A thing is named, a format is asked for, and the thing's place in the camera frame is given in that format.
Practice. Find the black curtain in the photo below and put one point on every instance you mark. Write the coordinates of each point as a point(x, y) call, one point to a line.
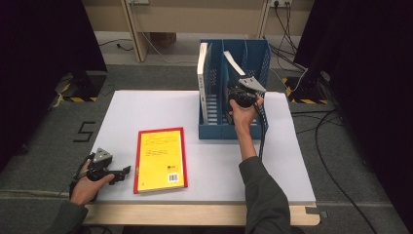
point(39, 48)
point(367, 65)

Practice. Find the person's left hand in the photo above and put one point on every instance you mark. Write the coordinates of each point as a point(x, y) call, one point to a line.
point(84, 191)

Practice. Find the white book with picture grid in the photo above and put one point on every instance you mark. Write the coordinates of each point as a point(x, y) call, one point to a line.
point(202, 81)

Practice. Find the yellow book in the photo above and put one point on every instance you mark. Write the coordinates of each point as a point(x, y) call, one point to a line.
point(160, 159)

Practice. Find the person's right hand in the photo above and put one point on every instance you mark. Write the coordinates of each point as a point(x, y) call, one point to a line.
point(245, 117)

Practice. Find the grey tape piece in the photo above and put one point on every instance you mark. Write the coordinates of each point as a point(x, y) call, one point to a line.
point(313, 210)

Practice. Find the blue illustrated book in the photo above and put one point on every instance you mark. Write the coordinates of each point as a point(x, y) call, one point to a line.
point(234, 63)

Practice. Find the white table board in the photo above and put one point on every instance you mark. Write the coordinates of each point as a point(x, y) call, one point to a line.
point(156, 104)

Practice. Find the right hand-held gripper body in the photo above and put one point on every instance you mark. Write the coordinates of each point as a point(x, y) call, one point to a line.
point(251, 84)

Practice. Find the blue file rack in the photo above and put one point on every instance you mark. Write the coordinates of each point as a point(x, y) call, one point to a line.
point(211, 133)

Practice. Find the white wall socket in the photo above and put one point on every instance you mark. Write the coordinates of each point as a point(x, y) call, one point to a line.
point(281, 2)

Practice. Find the beige wooden desk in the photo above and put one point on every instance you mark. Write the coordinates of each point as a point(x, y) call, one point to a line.
point(195, 16)

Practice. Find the wooden table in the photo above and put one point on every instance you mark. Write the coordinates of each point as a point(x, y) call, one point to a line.
point(162, 214)

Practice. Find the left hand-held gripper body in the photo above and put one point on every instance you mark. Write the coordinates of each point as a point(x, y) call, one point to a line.
point(102, 156)

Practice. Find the black stand base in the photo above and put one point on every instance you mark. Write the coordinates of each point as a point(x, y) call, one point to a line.
point(307, 87)
point(87, 86)

